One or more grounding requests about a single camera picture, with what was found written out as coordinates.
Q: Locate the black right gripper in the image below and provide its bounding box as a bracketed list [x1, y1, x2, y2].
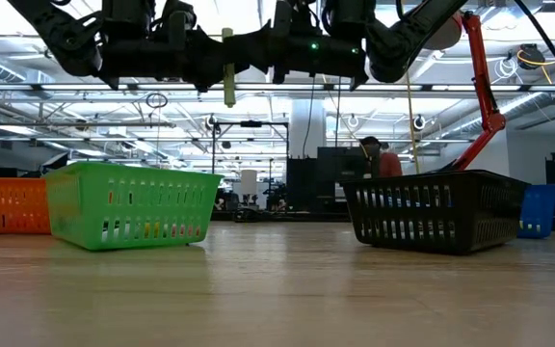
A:
[235, 0, 373, 92]

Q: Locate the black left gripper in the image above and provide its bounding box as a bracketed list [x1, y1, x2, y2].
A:
[98, 33, 251, 93]

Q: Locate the yellow highlighter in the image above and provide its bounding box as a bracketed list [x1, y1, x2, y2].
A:
[221, 27, 237, 109]

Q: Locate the white cylinder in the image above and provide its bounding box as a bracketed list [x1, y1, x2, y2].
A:
[239, 169, 258, 197]

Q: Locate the black cabinet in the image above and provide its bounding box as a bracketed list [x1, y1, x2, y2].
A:
[285, 157, 321, 213]

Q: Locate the person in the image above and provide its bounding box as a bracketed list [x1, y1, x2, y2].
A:
[358, 136, 404, 179]

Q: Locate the green plastic basket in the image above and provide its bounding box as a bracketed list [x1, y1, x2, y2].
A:
[43, 161, 225, 252]

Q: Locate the black plastic basket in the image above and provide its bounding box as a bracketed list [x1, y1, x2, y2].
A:
[338, 169, 532, 255]

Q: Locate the red desk lamp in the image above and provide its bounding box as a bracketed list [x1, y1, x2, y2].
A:
[421, 10, 508, 173]

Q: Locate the orange plastic basket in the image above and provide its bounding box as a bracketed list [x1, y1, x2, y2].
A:
[0, 176, 52, 236]

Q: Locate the blue plastic basket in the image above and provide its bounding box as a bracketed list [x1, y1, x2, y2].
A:
[516, 183, 555, 240]

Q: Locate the black station frame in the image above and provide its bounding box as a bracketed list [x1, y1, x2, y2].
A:
[211, 120, 291, 213]

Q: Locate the black hanging cable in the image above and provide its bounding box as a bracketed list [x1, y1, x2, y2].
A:
[301, 76, 344, 160]

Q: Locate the black cable reel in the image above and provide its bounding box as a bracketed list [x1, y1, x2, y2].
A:
[516, 42, 547, 69]

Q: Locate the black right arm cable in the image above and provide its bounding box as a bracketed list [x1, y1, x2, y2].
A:
[513, 0, 555, 100]

